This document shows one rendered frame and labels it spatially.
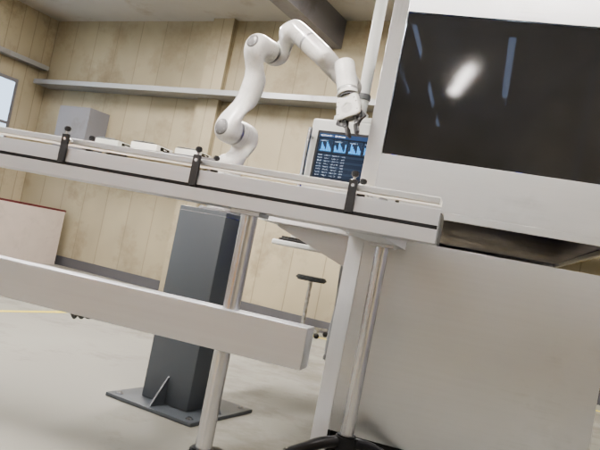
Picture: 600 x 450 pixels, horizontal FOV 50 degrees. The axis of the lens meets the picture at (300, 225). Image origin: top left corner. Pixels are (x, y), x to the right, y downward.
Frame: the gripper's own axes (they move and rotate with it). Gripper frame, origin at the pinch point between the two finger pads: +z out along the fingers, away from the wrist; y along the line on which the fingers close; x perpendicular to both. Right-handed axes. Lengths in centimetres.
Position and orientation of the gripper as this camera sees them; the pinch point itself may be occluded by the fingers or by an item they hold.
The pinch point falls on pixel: (352, 130)
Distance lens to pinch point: 257.0
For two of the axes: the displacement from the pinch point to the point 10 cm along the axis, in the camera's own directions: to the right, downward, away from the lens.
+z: 0.8, 9.4, -3.3
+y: 8.6, -2.3, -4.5
